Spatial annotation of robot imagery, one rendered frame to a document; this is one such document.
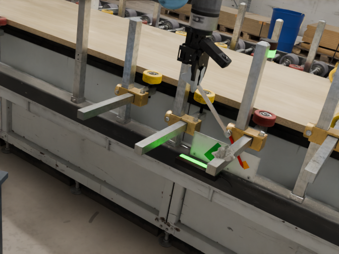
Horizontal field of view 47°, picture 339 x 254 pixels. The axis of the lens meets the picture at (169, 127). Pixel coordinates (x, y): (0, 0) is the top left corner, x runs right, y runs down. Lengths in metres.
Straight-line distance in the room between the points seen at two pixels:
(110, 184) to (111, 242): 0.32
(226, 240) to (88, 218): 0.76
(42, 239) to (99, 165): 0.47
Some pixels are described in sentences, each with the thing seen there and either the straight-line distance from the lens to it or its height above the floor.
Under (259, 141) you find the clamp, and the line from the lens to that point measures 1.34.
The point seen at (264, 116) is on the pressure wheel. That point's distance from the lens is 1.43.
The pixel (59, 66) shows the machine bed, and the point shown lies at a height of 0.73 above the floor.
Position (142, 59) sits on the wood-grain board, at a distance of 1.84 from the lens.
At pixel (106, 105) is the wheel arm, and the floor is 0.84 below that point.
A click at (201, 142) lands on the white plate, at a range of 1.44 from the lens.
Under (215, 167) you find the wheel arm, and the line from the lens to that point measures 1.11.
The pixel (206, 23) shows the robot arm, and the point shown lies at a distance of 1.24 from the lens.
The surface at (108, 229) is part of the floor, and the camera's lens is 2.16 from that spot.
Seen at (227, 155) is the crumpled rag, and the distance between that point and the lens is 1.17.
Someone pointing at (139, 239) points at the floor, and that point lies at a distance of 2.13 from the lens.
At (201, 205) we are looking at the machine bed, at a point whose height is 0.32.
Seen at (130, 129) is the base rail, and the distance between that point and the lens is 1.60.
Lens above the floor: 1.40
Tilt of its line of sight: 25 degrees down
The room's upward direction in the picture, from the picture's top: 10 degrees clockwise
